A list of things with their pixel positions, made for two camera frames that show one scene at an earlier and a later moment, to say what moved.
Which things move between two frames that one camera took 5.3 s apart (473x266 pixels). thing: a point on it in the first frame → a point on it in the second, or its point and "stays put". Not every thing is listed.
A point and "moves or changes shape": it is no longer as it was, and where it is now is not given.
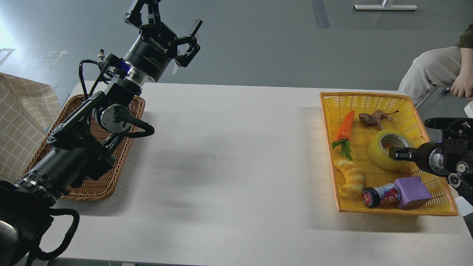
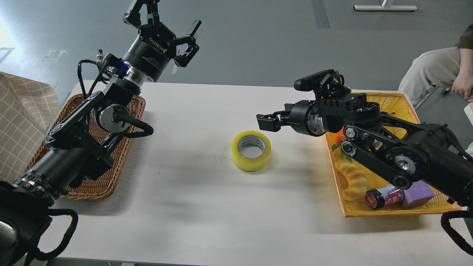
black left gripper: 156,45 stays put
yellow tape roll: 381,158 moves or changes shape
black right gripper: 429,156 → 306,118
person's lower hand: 463,84 stays put
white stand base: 386,7 stays put
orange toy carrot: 343,136 stays put
